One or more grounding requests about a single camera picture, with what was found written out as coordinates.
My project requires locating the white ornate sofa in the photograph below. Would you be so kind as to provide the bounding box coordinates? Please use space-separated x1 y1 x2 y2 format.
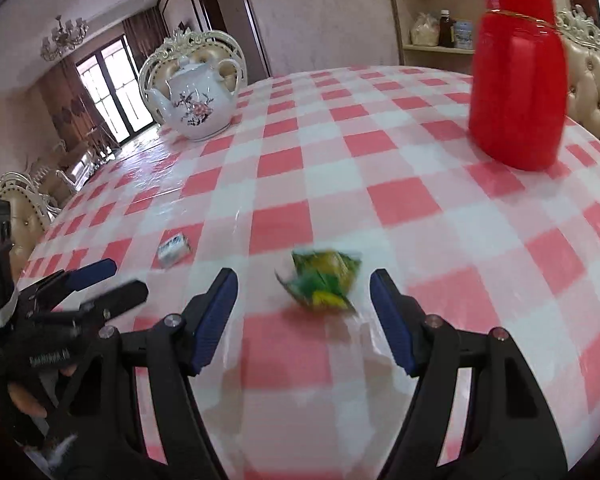
30 140 101 196

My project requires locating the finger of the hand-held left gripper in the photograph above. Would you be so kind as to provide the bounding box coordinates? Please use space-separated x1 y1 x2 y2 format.
17 258 118 306
30 280 150 328

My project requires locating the brown bottle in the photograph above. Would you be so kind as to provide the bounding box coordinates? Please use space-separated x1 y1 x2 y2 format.
438 9 456 49

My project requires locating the green small snack packet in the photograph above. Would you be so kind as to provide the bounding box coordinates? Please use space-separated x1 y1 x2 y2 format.
275 249 363 316

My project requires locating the blue white can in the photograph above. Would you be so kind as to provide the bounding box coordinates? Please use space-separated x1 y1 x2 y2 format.
452 20 477 51

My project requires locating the red white checkered tablecloth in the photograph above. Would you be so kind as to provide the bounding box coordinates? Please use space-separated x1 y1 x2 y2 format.
17 65 600 480

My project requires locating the brown curtain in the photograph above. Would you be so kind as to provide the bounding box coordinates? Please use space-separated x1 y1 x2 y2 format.
122 7 168 61

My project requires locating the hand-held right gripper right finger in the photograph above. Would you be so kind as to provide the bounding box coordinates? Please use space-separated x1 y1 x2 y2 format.
369 268 566 480

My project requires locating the beige wooden corner shelf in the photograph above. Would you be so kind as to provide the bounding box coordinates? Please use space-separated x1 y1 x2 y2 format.
384 0 486 73

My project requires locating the cream tufted ornate chair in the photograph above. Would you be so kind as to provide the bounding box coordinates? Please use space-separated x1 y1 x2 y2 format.
138 27 248 126
555 5 600 153
0 171 61 281

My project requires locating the white floral teapot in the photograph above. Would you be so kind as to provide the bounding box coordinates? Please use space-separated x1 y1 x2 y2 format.
145 57 241 142

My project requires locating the clear bag of food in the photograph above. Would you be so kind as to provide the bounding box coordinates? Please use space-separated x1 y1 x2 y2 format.
410 11 440 47

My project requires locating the glass balcony door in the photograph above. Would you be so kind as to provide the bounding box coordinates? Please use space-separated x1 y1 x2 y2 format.
75 35 148 146

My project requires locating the small silver snack packet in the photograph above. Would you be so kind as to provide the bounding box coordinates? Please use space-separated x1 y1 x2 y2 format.
157 231 191 268

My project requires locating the dark fur-trimmed clothing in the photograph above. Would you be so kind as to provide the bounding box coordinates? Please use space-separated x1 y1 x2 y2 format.
30 432 81 476

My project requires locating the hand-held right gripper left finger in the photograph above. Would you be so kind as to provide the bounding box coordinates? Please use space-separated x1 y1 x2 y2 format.
55 267 240 480

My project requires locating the person's left hand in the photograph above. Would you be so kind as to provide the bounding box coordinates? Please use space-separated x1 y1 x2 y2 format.
7 365 79 418

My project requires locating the red thermos jug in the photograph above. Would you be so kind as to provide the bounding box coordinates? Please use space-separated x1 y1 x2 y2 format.
468 0 567 172

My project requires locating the chandelier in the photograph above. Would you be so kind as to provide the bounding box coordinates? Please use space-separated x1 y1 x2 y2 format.
40 15 89 62

